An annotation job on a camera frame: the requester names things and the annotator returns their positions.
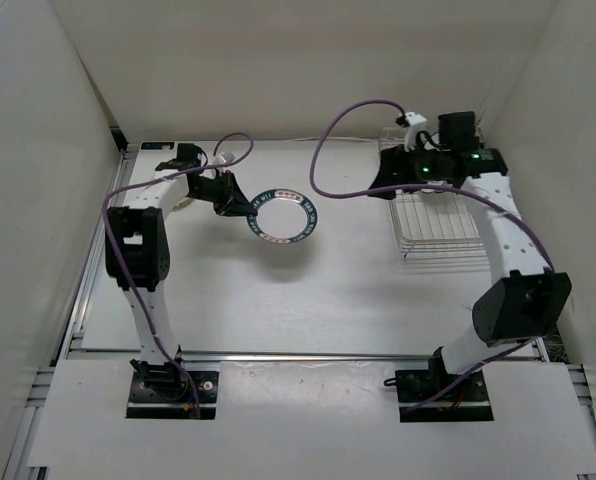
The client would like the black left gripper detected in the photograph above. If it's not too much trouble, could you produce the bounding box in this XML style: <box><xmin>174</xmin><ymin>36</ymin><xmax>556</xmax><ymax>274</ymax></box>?
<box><xmin>189</xmin><ymin>170</ymin><xmax>257</xmax><ymax>218</ymax></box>

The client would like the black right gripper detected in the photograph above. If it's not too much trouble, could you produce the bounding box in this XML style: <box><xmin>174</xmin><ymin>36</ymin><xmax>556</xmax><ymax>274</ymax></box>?
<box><xmin>367</xmin><ymin>138</ymin><xmax>450</xmax><ymax>201</ymax></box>

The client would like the cream plate with black spot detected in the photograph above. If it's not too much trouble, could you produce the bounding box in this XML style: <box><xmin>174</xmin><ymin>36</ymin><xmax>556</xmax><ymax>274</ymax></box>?
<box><xmin>173</xmin><ymin>197</ymin><xmax>192</xmax><ymax>210</ymax></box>

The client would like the white plate green rim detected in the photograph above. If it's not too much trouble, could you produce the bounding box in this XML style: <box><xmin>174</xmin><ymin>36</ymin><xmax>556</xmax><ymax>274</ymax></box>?
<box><xmin>246</xmin><ymin>189</ymin><xmax>318</xmax><ymax>245</ymax></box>

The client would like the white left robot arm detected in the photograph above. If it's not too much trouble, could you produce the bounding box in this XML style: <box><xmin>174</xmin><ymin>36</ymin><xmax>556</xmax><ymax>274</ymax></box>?
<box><xmin>102</xmin><ymin>143</ymin><xmax>256</xmax><ymax>404</ymax></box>

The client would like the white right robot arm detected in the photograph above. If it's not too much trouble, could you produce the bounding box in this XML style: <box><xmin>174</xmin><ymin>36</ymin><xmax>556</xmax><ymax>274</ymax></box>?
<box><xmin>371</xmin><ymin>112</ymin><xmax>572</xmax><ymax>400</ymax></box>

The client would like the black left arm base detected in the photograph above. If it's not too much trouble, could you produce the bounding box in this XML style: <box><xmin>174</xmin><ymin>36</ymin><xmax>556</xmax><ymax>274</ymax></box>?
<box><xmin>125</xmin><ymin>361</ymin><xmax>220</xmax><ymax>420</ymax></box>

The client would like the white front cover board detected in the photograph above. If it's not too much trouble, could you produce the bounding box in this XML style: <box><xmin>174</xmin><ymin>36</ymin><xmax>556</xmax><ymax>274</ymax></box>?
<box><xmin>29</xmin><ymin>360</ymin><xmax>596</xmax><ymax>479</ymax></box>

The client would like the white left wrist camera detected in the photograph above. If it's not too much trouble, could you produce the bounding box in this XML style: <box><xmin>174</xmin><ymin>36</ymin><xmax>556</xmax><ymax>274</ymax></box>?
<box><xmin>213</xmin><ymin>151</ymin><xmax>236</xmax><ymax>166</ymax></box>

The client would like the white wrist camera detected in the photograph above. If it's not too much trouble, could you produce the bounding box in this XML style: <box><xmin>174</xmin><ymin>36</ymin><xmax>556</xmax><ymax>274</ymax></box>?
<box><xmin>396</xmin><ymin>111</ymin><xmax>428</xmax><ymax>151</ymax></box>
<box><xmin>213</xmin><ymin>151</ymin><xmax>236</xmax><ymax>166</ymax></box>

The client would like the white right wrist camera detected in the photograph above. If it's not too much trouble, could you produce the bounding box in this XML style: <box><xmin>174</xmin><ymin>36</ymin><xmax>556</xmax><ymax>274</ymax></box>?
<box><xmin>396</xmin><ymin>111</ymin><xmax>428</xmax><ymax>151</ymax></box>

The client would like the wire dish rack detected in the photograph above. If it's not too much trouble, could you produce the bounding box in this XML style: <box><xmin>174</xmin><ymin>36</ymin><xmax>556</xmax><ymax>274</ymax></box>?
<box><xmin>376</xmin><ymin>127</ymin><xmax>487</xmax><ymax>259</ymax></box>

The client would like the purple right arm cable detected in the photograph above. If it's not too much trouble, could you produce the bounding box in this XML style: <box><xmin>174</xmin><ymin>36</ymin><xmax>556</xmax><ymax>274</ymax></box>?
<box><xmin>310</xmin><ymin>99</ymin><xmax>554</xmax><ymax>414</ymax></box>

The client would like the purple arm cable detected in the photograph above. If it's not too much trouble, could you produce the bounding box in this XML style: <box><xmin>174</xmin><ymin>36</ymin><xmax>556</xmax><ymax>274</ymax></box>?
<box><xmin>101</xmin><ymin>132</ymin><xmax>255</xmax><ymax>419</ymax></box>
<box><xmin>310</xmin><ymin>99</ymin><xmax>554</xmax><ymax>414</ymax></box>

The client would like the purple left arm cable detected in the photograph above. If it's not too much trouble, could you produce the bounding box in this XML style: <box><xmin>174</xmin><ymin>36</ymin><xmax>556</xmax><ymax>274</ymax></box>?
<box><xmin>101</xmin><ymin>132</ymin><xmax>255</xmax><ymax>419</ymax></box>

